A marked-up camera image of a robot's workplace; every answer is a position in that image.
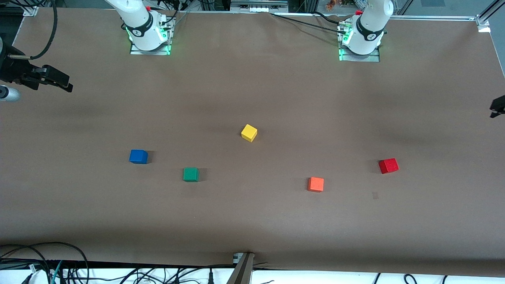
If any red block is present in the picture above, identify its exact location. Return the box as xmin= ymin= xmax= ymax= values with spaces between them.
xmin=379 ymin=158 xmax=399 ymax=174

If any blue block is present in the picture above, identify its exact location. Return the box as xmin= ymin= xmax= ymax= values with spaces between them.
xmin=129 ymin=149 xmax=149 ymax=164

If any yellow block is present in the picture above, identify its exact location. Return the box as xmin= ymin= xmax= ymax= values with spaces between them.
xmin=241 ymin=124 xmax=258 ymax=143

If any grey power strip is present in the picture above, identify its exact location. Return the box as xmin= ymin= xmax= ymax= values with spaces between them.
xmin=231 ymin=0 xmax=288 ymax=12

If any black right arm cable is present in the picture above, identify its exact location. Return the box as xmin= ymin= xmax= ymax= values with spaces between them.
xmin=31 ymin=0 xmax=59 ymax=60

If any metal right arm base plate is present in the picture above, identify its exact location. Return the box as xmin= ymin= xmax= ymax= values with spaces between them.
xmin=130 ymin=16 xmax=171 ymax=56

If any black looped cable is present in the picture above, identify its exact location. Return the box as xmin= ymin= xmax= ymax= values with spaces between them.
xmin=0 ymin=241 xmax=90 ymax=284

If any teal cable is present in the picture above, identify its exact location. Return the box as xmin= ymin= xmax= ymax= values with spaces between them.
xmin=49 ymin=260 xmax=64 ymax=284

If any black base cable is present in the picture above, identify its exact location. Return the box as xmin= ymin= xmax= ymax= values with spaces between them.
xmin=314 ymin=11 xmax=346 ymax=26
xmin=272 ymin=13 xmax=347 ymax=34

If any aluminium frame post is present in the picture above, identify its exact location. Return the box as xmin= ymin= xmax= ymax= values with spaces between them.
xmin=227 ymin=252 xmax=255 ymax=284

